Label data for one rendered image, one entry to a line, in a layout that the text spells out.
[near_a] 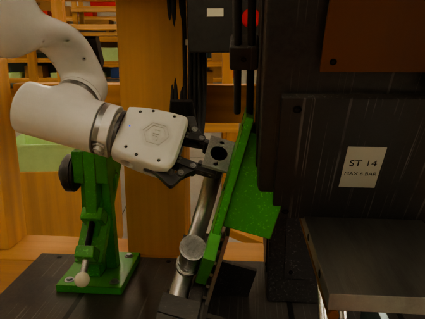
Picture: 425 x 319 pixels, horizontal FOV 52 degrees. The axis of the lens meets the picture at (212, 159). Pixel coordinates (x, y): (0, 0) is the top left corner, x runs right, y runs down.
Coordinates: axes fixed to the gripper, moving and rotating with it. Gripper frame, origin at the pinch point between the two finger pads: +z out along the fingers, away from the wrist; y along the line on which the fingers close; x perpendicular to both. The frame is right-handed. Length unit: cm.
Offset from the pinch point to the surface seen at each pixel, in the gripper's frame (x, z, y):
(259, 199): -6.1, 7.8, -7.5
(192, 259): -0.2, 1.2, -16.4
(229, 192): -7.0, 3.6, -8.3
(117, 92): 25.1, -26.5, 25.2
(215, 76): 702, -55, 615
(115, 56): 512, -212, 436
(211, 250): -2.7, 3.3, -15.3
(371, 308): -18.4, 18.9, -21.7
